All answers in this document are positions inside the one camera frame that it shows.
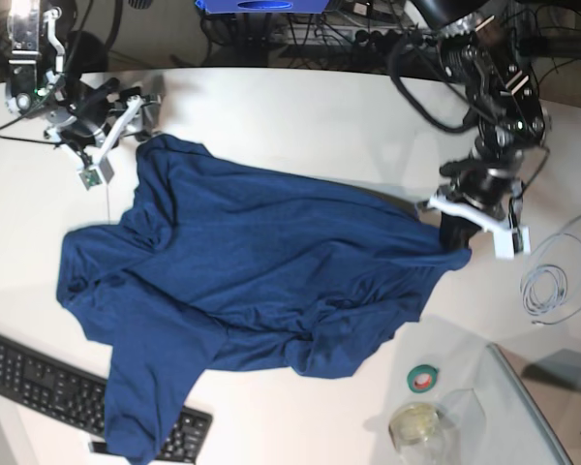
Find dark blue t-shirt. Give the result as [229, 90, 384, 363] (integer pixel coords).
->
[56, 135, 471, 464]

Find white power strip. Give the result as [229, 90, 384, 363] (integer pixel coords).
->
[272, 23, 402, 52]

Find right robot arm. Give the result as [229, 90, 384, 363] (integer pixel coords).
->
[0, 1, 162, 156]

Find coiled white cable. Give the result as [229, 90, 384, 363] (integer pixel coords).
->
[519, 210, 581, 327]

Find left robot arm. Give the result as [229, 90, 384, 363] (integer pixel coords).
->
[387, 1, 548, 259]

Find clear glass jar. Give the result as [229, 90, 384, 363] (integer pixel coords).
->
[388, 402, 458, 465]

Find green tape roll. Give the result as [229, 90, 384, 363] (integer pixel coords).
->
[407, 364, 439, 393]

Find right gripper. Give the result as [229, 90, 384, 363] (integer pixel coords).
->
[43, 79, 163, 149]

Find black computer keyboard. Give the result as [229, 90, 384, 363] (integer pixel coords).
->
[0, 334, 213, 464]

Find blue box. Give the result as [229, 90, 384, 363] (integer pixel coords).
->
[195, 0, 328, 15]

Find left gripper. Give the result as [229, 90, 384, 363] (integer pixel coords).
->
[439, 154, 522, 251]

